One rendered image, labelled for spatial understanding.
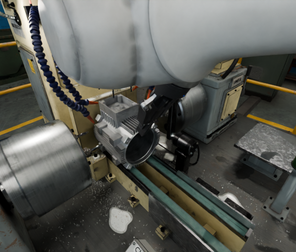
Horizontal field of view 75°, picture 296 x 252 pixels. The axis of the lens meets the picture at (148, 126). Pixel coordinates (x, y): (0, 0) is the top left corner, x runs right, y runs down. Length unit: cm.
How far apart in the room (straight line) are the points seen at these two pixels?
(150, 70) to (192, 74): 3
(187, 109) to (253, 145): 36
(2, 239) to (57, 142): 25
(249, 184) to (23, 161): 85
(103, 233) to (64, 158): 33
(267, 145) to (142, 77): 90
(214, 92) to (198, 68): 80
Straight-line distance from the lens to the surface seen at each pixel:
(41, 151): 58
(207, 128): 106
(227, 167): 102
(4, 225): 60
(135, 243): 44
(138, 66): 16
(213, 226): 74
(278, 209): 92
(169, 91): 38
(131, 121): 69
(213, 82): 95
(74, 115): 76
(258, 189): 98
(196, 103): 87
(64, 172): 58
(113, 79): 16
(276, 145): 105
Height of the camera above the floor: 149
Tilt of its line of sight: 35 degrees down
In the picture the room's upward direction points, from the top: straight up
